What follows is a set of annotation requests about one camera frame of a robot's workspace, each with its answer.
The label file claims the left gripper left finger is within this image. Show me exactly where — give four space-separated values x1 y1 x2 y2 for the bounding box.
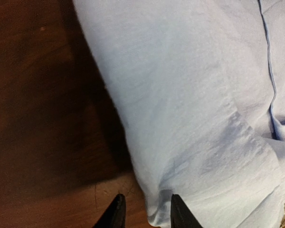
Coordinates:
95 194 126 228

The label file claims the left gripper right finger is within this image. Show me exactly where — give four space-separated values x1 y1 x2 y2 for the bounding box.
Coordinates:
171 194 202 228

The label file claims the light blue long sleeve shirt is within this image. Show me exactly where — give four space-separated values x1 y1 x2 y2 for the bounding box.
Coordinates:
74 0 285 228

